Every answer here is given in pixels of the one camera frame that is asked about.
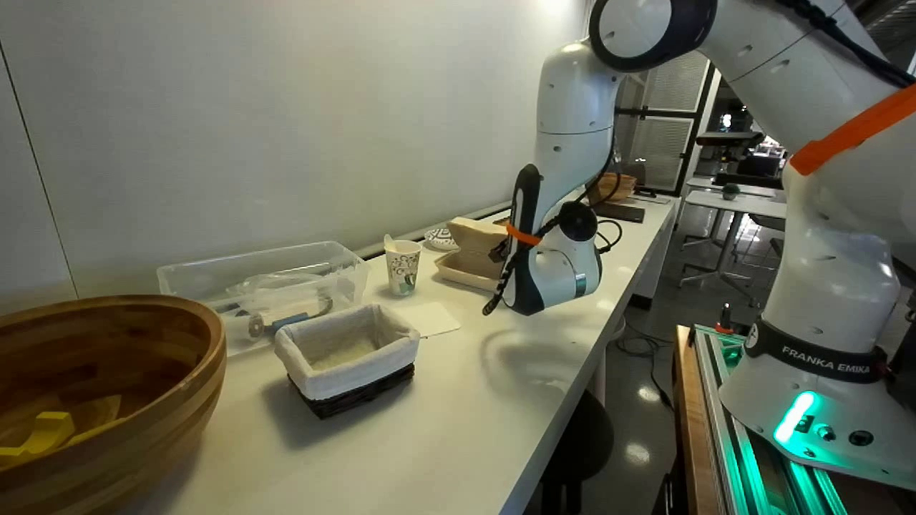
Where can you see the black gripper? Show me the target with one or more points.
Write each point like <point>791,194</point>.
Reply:
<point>519,287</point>

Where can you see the background white table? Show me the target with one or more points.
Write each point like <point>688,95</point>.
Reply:
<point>747,175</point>

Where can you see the yellow sponge piece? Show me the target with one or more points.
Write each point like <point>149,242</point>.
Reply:
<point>50,434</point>

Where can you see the round wooden bowl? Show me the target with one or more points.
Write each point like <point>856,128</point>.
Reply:
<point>139,375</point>

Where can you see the white paper napkin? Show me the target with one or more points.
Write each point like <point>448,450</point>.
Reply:
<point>426,320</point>

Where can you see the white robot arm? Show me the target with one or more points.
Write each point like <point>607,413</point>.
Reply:
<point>810,378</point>

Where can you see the black metal frame cabinet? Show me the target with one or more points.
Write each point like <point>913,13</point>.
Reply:
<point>660,115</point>

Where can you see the beige clamshell take-away food box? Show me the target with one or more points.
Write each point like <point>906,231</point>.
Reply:
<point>476,258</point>

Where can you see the patterned paper cup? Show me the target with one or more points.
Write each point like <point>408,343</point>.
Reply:
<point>401,264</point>

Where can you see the clear plastic container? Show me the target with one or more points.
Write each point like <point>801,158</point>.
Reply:
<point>256,292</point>

